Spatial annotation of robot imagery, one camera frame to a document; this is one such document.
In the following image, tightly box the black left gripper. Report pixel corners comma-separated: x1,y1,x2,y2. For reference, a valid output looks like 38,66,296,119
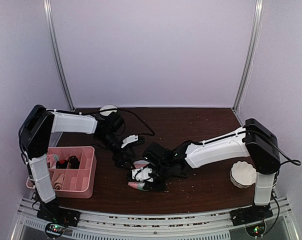
95,132,136,170

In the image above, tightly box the white paper-lined bowl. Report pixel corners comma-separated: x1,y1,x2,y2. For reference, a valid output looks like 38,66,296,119
230,161,257,189

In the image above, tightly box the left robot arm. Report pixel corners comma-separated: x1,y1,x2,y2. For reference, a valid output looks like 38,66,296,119
18,104,145,222

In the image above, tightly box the aluminium front rail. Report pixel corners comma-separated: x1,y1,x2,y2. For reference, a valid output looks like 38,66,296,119
10,196,301,240

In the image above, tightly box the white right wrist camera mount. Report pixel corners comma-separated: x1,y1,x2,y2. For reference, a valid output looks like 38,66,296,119
131,167,154,182

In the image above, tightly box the grey aluminium frame post left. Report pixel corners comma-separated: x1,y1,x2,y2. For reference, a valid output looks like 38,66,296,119
43,0,75,111

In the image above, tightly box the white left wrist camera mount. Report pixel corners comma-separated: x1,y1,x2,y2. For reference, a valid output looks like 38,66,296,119
121,134,139,149

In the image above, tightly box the dark blue white bowl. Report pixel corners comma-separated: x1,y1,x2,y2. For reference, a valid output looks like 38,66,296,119
98,104,118,117

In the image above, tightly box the pink sock with teal patches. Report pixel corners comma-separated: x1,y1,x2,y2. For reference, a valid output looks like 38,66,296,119
126,160,153,192

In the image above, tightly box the grey aluminium frame post right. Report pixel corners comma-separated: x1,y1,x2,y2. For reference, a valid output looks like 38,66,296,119
232,0,266,125

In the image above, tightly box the grey aluminium frame post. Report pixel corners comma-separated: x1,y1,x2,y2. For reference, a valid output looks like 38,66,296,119
232,0,266,125
43,0,75,111

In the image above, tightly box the pink plastic organizer tray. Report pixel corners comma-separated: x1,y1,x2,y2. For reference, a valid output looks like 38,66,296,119
25,146,97,200

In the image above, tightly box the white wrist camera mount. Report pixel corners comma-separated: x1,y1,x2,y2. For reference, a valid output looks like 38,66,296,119
131,167,154,182
121,134,139,149

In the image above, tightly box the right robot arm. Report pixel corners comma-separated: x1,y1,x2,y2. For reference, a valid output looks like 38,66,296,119
127,118,302,221

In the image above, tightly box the red black argyle rolled sock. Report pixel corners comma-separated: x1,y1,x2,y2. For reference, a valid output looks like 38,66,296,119
55,160,69,169

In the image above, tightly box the brown beige argyle sock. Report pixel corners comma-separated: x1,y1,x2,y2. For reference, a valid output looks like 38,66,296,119
67,155,80,169

